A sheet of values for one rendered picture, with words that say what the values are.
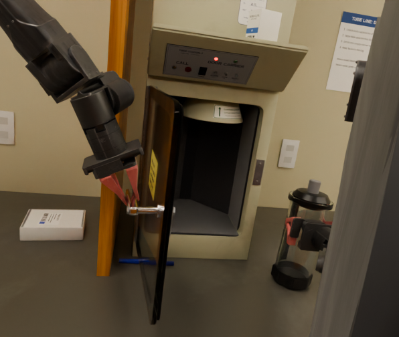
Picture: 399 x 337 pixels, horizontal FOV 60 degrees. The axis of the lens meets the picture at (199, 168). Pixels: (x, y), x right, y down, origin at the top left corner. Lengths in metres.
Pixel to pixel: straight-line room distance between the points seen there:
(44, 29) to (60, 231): 0.60
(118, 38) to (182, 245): 0.54
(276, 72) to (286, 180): 0.72
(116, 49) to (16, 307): 0.55
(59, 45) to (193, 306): 0.58
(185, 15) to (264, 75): 0.22
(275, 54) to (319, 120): 0.71
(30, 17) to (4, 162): 0.87
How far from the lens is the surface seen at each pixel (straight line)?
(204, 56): 0.75
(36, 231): 1.03
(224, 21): 0.84
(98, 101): 0.57
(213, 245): 0.96
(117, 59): 0.73
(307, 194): 0.86
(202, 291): 0.86
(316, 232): 0.82
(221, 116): 0.86
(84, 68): 0.57
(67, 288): 0.85
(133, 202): 0.60
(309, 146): 1.44
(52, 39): 0.57
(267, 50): 0.75
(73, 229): 1.01
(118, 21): 0.73
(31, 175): 1.37
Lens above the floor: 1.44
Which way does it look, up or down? 16 degrees down
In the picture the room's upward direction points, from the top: 8 degrees clockwise
